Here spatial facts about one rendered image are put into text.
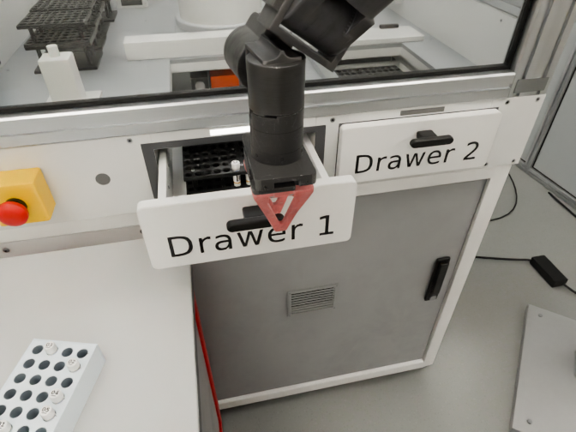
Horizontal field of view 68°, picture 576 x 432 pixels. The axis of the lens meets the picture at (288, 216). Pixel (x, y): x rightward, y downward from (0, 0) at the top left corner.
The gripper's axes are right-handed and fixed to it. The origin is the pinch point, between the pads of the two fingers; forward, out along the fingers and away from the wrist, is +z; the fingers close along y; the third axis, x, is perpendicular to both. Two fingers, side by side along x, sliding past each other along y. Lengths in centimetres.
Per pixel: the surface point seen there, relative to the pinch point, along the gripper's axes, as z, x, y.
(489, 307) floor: 91, -87, 42
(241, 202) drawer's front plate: 0.3, 4.0, 4.2
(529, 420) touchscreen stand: 88, -73, 1
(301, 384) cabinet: 82, -11, 23
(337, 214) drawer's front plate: 4.6, -9.5, 4.2
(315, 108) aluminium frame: -4.5, -10.2, 19.9
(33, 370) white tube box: 12.7, 30.9, -6.8
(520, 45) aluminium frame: -12, -44, 21
